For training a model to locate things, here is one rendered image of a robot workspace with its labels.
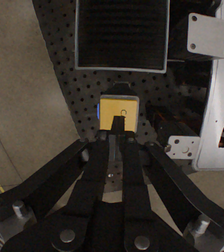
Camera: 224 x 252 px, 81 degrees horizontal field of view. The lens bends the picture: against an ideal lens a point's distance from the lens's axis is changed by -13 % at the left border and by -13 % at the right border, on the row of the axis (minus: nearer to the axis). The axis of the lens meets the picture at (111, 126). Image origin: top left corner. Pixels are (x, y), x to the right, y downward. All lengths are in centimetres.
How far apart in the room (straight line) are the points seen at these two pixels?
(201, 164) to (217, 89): 24
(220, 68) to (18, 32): 170
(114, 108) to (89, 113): 50
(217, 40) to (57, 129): 153
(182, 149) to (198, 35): 27
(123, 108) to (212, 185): 205
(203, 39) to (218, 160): 39
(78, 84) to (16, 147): 149
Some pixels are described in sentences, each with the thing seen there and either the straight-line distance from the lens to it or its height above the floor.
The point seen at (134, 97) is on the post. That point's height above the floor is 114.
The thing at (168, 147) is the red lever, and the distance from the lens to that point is 39.
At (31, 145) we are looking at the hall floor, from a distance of 191.
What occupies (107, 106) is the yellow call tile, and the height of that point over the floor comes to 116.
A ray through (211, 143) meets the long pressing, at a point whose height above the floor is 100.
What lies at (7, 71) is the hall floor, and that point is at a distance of 185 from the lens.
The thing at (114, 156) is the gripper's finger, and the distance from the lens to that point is 15.
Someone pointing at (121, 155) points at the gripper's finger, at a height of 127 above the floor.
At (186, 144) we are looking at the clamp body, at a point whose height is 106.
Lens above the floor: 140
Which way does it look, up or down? 70 degrees down
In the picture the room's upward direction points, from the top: 167 degrees counter-clockwise
